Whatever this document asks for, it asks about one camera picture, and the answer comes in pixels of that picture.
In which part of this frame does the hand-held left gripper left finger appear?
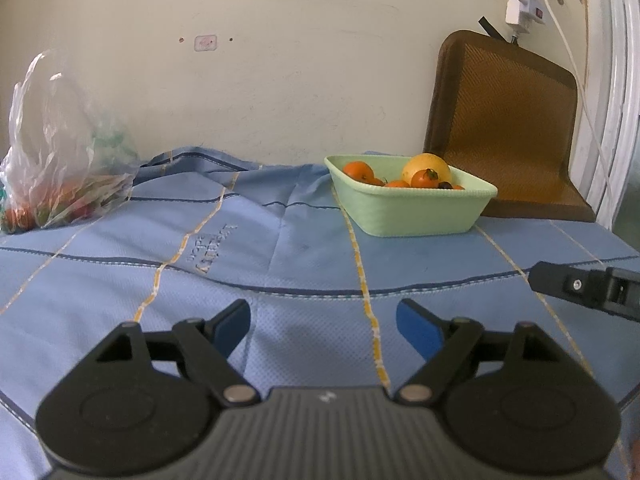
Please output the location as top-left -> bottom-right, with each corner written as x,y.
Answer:
95,299 -> 261,407

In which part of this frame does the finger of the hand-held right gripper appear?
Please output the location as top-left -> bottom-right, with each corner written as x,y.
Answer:
529,260 -> 640,323

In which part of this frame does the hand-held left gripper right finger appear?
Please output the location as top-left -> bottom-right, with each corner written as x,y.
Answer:
396,299 -> 558,403

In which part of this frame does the light green plastic basket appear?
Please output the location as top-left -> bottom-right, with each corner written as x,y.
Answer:
323,154 -> 499,237

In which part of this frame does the pile of mixed small tomatoes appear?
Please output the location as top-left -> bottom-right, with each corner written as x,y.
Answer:
343,160 -> 466,192

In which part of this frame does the blue checked cloth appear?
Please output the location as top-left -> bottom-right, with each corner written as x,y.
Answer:
0,147 -> 640,480

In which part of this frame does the large yellow citrus fruit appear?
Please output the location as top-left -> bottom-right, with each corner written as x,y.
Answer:
401,153 -> 452,187

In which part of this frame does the brown woven chair mat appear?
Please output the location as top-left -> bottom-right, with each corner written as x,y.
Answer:
422,30 -> 598,223

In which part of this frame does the clear plastic bag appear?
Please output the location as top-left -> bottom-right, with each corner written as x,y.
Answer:
0,49 -> 141,236

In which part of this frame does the black tape strip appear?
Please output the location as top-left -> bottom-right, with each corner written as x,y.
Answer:
477,16 -> 507,41

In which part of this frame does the white window frame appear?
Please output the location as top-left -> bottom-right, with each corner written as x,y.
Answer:
575,0 -> 640,236

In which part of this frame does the white power cable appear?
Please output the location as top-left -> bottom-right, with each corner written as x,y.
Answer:
532,0 -> 621,211

